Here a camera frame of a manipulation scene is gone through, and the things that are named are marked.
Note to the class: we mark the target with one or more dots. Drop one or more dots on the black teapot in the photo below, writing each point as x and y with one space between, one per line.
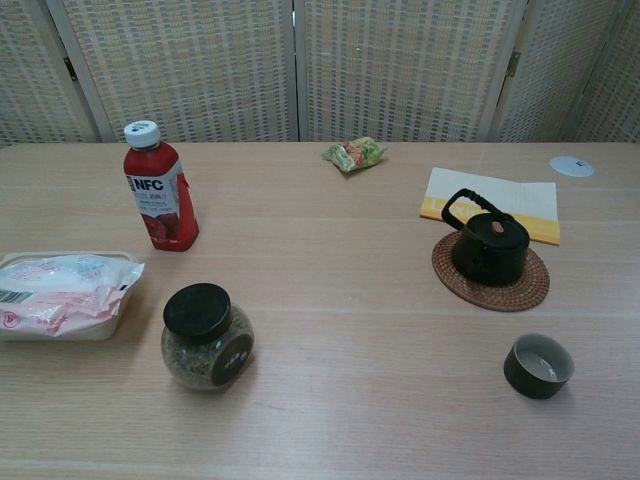
490 255

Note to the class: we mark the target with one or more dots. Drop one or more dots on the dark ceramic cup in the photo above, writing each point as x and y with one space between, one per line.
520 380

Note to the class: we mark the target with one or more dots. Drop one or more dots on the green snack packet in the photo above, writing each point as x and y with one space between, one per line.
355 152

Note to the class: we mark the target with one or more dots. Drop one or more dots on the glass jar black lid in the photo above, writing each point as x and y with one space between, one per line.
200 310

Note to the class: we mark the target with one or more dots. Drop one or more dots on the red NFC juice bottle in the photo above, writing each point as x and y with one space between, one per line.
165 220

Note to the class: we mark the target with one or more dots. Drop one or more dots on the yellow white Lexicon book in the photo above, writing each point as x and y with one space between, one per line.
500 192

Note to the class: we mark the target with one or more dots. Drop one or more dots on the woven folding screen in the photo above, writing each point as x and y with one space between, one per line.
200 65

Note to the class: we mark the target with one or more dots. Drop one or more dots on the round woven rattan coaster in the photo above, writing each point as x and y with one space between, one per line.
530 295

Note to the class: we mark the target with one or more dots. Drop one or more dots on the beige plastic tray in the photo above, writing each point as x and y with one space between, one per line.
75 334

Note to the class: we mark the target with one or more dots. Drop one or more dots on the pink white snack bag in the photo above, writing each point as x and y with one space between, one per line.
60 290

